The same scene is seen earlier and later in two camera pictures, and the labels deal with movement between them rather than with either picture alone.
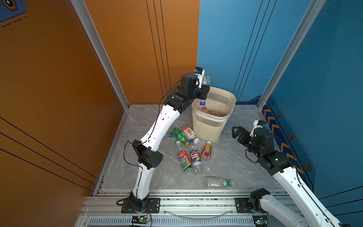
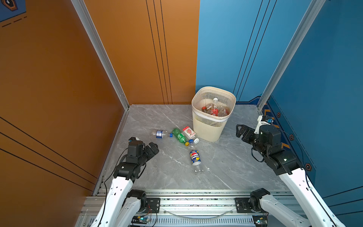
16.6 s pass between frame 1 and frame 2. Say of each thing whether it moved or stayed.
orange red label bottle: moved
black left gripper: moved
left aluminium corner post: stayed
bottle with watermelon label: stayed
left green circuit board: stayed
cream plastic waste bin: stayed
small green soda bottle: stayed
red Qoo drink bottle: moved
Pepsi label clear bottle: stayed
